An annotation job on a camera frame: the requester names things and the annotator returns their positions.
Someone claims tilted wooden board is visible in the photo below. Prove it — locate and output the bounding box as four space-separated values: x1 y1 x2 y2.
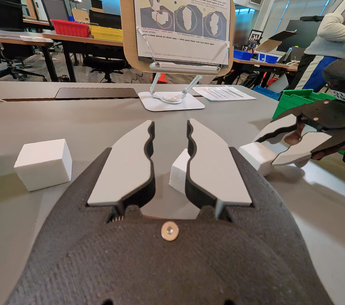
255 31 297 53

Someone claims yellow plastic bin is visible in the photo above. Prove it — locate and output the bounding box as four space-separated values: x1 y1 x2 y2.
89 25 123 42

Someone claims blue plastic bin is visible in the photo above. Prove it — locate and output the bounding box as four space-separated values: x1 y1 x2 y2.
233 50 254 61
256 52 279 64

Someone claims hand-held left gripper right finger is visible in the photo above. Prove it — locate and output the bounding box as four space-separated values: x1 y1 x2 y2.
185 118 254 220

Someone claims green plastic bin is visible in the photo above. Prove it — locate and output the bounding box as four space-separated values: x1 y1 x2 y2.
272 89 338 120

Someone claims laminated paper sheet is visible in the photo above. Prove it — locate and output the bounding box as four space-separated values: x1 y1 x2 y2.
193 85 257 101

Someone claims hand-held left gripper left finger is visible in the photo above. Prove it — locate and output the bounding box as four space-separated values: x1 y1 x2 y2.
87 120 157 216

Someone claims red plastic bin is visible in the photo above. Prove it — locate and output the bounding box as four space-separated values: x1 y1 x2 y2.
50 19 90 38

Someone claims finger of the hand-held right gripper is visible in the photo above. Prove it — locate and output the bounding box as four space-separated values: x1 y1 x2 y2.
252 113 303 144
270 131 333 168

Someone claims printed instruction sheet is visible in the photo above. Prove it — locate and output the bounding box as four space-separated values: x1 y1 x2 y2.
131 0 231 62

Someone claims wooden document stand white base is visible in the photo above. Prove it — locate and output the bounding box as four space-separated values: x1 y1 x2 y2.
118 0 235 111

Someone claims black monitor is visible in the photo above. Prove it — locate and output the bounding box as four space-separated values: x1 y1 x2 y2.
278 20 321 53
0 0 25 32
89 9 122 30

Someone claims person's right hand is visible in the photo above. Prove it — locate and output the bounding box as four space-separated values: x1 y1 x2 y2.
285 124 306 146

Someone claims wooden desk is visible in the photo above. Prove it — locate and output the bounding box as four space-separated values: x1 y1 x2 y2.
0 30 58 82
42 31 124 83
232 57 300 87

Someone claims white foam cube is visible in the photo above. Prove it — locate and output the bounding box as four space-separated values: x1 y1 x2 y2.
238 142 278 177
168 148 192 195
13 138 73 192

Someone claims black office chair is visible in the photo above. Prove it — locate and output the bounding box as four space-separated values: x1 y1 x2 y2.
82 54 130 83
0 41 47 80

